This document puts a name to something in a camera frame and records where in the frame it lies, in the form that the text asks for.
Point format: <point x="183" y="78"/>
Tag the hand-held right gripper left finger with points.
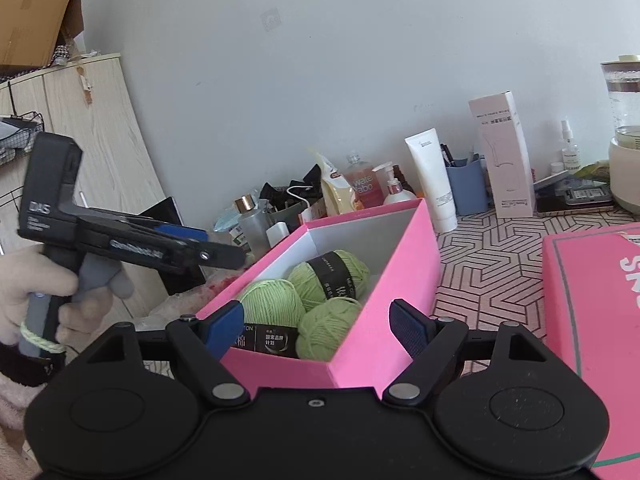
<point x="226" y="331"/>

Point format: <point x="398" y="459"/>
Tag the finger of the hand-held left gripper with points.
<point x="220" y="256"/>
<point x="182" y="234"/>

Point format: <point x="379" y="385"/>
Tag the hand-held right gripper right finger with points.
<point x="406" y="332"/>

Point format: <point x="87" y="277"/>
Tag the pink cardboard box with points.
<point x="375" y="320"/>

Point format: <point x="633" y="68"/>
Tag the green yarn ball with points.
<point x="312" y="280"/>
<point x="325" y="332"/>
<point x="272" y="302"/>

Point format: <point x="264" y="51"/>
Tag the green yarn strand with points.
<point x="37" y="340"/>

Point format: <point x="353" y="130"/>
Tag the person's left forearm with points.
<point x="12" y="410"/>

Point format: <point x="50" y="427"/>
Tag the geometric patterned desktop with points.
<point x="495" y="270"/>

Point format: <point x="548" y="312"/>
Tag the person's left hand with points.
<point x="20" y="280"/>

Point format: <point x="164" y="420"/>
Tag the blue face mask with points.
<point x="225" y="222"/>

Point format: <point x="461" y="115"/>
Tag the clear bottle gold cap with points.
<point x="250" y="230"/>

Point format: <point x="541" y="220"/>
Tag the clear plastic bag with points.
<point x="175" y="305"/>

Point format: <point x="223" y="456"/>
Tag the small white bottle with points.
<point x="277" y="235"/>

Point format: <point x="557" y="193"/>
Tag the light wooden cabinet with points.
<point x="100" y="125"/>

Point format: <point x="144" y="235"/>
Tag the black binder clips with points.
<point x="290" y="192"/>

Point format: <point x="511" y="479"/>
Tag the yellow snack bag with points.
<point x="337" y="192"/>

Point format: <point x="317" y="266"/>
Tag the white pump bottle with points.
<point x="395" y="191"/>

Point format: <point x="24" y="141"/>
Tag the brown glass bottle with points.
<point x="401" y="177"/>

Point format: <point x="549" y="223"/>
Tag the white cosmetic tube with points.
<point x="435" y="180"/>

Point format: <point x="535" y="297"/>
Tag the pink liquid bottle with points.
<point x="362" y="182"/>

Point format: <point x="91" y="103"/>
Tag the blue pen holder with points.
<point x="467" y="185"/>

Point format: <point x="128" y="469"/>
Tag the brown cardboard box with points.
<point x="35" y="15"/>

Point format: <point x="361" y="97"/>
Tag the pink box lid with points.
<point x="600" y="310"/>

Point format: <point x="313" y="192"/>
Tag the tall pink white carton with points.
<point x="502" y="155"/>

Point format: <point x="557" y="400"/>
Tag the small clear spray bottle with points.
<point x="570" y="155"/>

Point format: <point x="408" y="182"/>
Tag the green packet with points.
<point x="595" y="170"/>

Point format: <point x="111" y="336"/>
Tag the glass kettle with base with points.
<point x="625" y="110"/>

